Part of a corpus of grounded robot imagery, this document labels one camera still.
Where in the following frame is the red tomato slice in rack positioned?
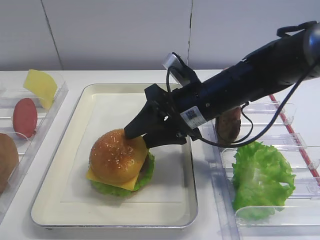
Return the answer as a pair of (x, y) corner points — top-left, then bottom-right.
(12, 98), (38, 138)

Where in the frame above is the clear acrylic rack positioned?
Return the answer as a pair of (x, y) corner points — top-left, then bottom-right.
(201, 102), (320, 240)
(0, 69), (68, 218)

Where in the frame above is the white paper tray liner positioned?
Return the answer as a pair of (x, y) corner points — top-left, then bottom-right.
(62, 93), (184, 205)

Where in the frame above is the brown bun in left rack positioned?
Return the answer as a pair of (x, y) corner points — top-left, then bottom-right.
(0, 133), (19, 194)

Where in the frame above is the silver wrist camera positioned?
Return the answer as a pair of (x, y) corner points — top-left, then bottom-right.
(162, 52), (200, 87)

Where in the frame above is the clear acrylic right rack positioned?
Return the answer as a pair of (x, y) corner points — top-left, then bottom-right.
(201, 102), (320, 240)

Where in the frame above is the yellow cheese slice on burger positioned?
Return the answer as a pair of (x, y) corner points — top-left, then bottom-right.
(85, 168), (139, 191)

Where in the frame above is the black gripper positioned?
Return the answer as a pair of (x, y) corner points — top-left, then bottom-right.
(124, 81), (213, 148)

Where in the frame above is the meat patty on burger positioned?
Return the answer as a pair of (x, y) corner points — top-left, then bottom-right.
(138, 153), (150, 181)

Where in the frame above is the green lettuce on burger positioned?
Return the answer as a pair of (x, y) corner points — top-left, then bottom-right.
(90, 152), (155, 198)

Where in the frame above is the green lettuce leaf in rack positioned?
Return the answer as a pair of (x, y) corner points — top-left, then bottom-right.
(232, 141), (296, 221)

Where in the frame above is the yellow cheese slice in rack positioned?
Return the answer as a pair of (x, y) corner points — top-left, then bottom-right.
(23, 69), (58, 110)

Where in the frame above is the white metal tray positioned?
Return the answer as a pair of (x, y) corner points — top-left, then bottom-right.
(30, 83), (198, 229)

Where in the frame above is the sesame top bun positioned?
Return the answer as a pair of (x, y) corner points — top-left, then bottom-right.
(89, 128), (149, 183)

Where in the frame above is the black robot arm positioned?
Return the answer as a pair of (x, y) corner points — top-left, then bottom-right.
(124, 21), (320, 148)

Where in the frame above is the clear acrylic left rack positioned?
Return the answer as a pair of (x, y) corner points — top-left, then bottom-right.
(0, 69), (68, 218)

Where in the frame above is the brown meat patty in rack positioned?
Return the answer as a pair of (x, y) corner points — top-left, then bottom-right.
(215, 106), (241, 145)

